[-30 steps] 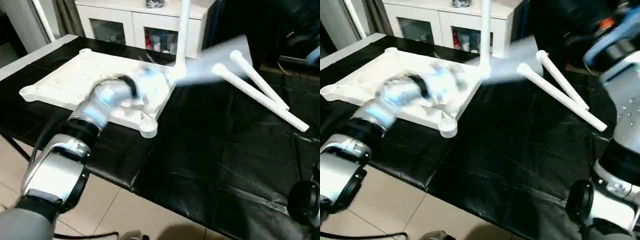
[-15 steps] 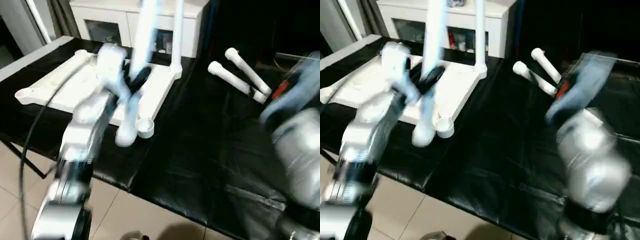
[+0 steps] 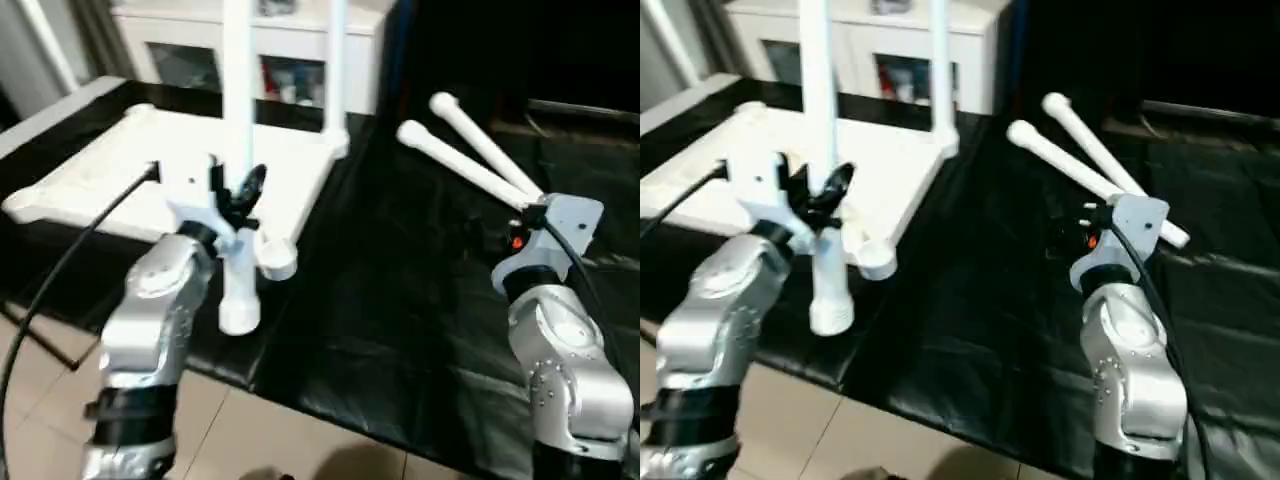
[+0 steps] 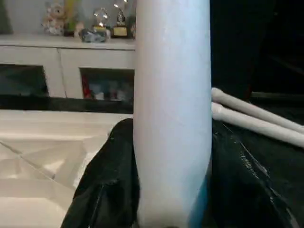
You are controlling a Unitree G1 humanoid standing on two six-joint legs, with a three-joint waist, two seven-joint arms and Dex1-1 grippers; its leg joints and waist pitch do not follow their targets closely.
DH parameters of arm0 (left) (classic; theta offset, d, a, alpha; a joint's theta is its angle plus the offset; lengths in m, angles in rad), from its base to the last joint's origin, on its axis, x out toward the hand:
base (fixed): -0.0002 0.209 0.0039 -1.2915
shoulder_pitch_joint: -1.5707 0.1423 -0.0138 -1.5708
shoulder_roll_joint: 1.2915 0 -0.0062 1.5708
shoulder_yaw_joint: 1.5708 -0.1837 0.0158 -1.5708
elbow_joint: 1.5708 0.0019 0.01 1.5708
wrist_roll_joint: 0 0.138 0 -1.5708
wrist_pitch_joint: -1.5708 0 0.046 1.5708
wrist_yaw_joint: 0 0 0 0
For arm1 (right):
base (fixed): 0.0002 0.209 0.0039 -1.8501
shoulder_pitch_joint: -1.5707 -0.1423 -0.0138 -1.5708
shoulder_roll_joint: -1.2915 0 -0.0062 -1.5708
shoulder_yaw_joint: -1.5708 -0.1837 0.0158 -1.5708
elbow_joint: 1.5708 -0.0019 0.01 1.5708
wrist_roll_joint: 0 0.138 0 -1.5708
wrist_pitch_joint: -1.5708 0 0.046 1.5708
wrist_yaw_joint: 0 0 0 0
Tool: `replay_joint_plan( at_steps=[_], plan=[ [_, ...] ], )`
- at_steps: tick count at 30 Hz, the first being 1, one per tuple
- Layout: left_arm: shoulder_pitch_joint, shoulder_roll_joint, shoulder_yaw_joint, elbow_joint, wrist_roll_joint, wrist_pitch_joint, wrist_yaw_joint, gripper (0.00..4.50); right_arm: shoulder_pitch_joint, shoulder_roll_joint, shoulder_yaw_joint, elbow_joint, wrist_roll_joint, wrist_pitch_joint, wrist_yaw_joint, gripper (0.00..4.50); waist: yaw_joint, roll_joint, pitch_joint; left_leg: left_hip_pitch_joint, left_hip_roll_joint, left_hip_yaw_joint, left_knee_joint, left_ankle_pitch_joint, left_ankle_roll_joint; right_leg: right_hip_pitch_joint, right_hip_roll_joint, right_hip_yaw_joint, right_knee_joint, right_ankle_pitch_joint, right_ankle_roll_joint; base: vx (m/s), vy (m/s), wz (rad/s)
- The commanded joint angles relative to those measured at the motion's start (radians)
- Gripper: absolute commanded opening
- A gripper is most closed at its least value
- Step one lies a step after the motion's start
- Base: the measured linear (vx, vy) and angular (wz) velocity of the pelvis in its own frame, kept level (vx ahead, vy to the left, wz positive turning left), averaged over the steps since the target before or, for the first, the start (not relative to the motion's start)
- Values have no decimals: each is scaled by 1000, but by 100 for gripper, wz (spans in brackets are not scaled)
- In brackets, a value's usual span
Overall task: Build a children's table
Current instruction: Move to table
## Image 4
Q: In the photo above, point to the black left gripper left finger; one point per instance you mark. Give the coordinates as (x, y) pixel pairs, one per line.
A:
(109, 194)

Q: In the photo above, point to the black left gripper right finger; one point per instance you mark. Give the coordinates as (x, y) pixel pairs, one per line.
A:
(242, 199)

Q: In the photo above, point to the white plastic table leg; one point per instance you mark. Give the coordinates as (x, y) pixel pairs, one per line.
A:
(171, 95)
(266, 129)
(256, 109)

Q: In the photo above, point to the white plastic table top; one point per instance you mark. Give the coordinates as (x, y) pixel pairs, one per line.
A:
(42, 156)

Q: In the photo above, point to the black work mat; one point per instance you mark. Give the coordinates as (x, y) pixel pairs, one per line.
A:
(280, 161)

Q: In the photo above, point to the red bottle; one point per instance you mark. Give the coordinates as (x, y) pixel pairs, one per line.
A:
(86, 90)

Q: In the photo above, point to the white glass door cabinet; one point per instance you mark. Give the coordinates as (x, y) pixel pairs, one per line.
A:
(28, 57)

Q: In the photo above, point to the grey metallic ornament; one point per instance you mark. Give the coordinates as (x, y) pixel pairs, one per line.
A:
(92, 35)

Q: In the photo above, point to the small white figurine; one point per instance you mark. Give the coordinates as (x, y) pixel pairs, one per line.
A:
(54, 21)

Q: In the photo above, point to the yellow green toy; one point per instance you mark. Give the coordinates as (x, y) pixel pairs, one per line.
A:
(71, 14)

